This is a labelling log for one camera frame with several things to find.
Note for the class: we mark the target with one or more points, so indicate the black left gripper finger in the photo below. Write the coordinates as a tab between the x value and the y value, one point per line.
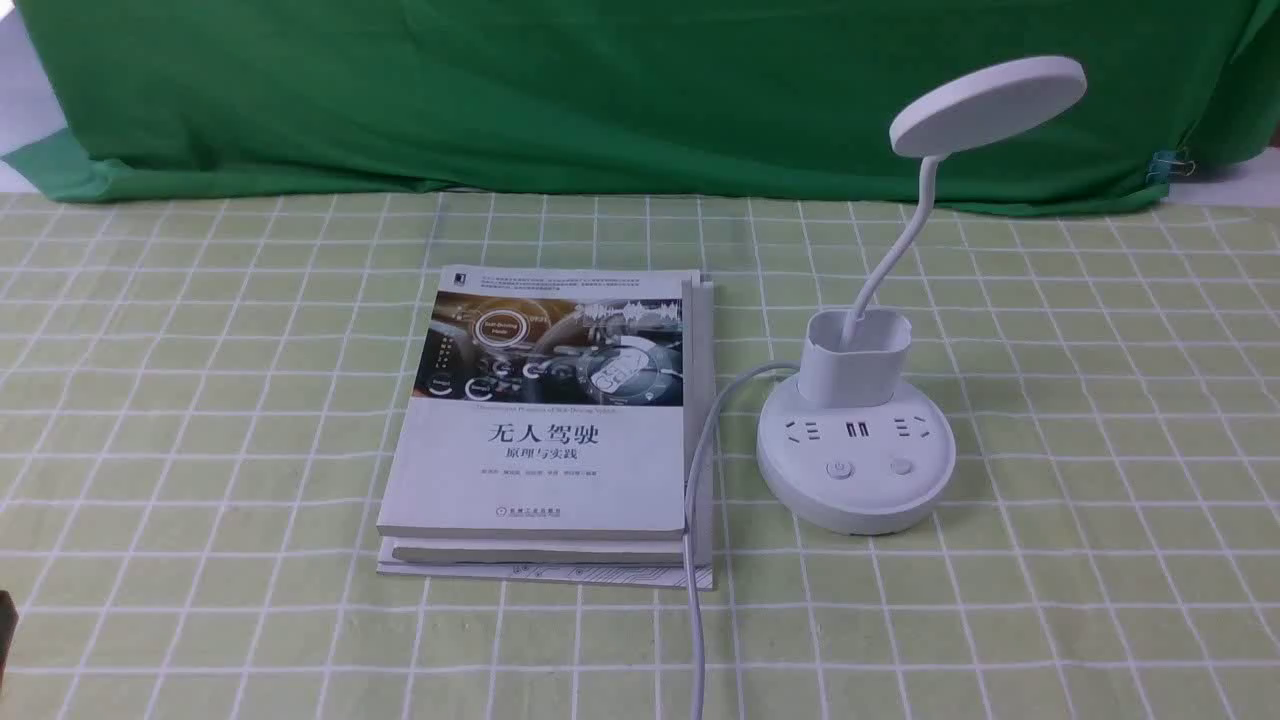
9	619

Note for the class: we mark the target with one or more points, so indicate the white desk lamp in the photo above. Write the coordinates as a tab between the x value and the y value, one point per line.
845	442

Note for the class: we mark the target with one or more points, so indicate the green checkered tablecloth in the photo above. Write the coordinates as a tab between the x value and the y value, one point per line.
201	401

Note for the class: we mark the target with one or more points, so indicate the top book self-driving cover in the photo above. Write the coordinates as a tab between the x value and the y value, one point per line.
545	450

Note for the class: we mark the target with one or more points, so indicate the green backdrop cloth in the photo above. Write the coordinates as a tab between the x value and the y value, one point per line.
777	99

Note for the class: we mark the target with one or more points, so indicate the blue binder clip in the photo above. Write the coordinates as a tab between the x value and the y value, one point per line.
1169	166

